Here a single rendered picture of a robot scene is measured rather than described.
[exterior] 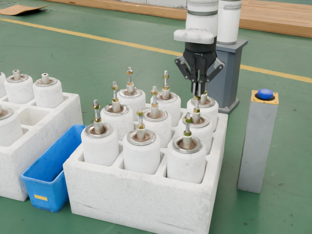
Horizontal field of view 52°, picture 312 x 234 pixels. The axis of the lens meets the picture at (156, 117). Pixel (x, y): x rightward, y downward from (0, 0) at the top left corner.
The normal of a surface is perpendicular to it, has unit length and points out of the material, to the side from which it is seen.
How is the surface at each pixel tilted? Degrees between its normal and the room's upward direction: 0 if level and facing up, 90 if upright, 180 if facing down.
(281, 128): 0
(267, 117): 90
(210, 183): 0
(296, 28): 90
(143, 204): 90
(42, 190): 92
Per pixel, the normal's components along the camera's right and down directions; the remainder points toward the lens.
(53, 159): 0.95, 0.11
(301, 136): 0.00, -0.87
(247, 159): -0.29, 0.48
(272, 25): -0.55, 0.42
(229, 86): 0.21, 0.49
